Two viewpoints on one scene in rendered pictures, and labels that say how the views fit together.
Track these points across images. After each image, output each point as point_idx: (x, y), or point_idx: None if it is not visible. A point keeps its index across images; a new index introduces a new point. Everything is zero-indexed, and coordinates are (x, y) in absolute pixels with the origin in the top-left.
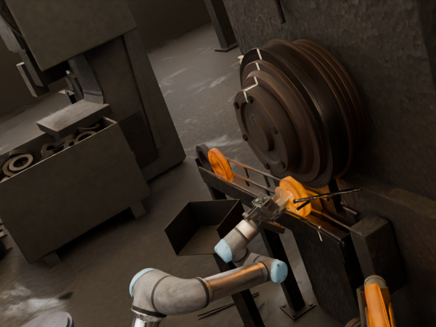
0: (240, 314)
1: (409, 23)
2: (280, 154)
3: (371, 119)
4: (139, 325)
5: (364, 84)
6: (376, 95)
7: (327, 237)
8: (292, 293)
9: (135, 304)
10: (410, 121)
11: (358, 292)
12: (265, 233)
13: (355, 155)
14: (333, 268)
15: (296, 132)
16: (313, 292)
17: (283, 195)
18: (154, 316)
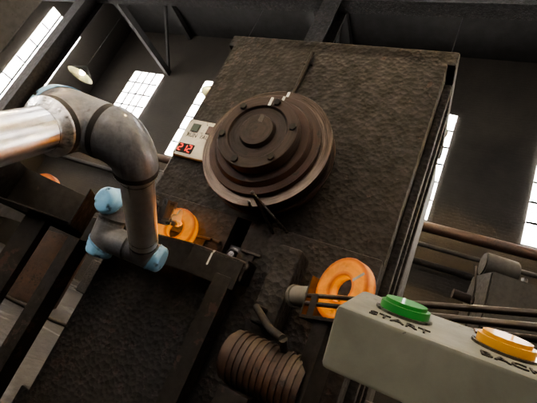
0: None
1: (415, 134)
2: (276, 149)
3: (328, 187)
4: (42, 114)
5: (341, 162)
6: (348, 171)
7: (224, 259)
8: (5, 373)
9: (59, 96)
10: (373, 192)
11: (258, 306)
12: (61, 270)
13: (280, 215)
14: (131, 337)
15: (300, 144)
16: (6, 400)
17: (179, 214)
18: (75, 127)
